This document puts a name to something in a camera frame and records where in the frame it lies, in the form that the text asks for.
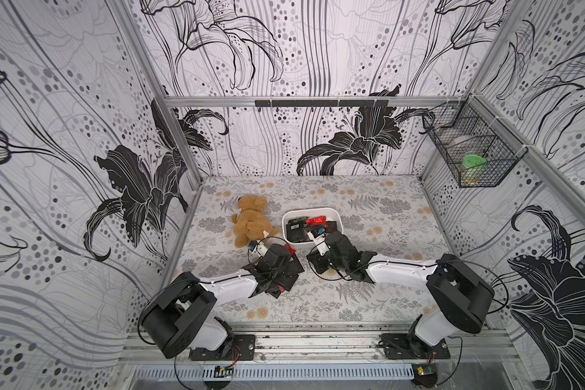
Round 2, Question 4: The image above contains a black tea bag pile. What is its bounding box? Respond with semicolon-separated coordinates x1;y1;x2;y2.
285;216;308;243

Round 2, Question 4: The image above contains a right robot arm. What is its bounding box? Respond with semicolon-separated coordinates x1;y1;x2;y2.
307;229;494;348

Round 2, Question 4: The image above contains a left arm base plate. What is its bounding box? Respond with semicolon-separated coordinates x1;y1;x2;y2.
189;334;256;362

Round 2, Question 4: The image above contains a red foil tea bag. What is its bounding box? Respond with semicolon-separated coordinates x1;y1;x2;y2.
284;244;296;257
305;215;327;227

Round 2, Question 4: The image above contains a green lid cup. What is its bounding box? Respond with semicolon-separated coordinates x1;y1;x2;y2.
461;154;488;186

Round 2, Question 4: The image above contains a white plastic storage box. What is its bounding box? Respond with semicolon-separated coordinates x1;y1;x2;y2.
281;207;344;250

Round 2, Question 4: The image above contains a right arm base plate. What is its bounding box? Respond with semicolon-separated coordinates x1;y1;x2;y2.
378;333;451;361

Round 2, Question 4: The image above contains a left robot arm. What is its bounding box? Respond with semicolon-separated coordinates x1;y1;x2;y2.
137;241;304;363

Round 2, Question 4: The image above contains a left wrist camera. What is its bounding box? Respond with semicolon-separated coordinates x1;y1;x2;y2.
247;240;268;262

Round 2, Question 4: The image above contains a brown teddy bear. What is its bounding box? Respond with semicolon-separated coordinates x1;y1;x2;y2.
231;195;279;248

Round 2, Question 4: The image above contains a black wire basket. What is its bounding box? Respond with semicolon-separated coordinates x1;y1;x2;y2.
422;101;528;188

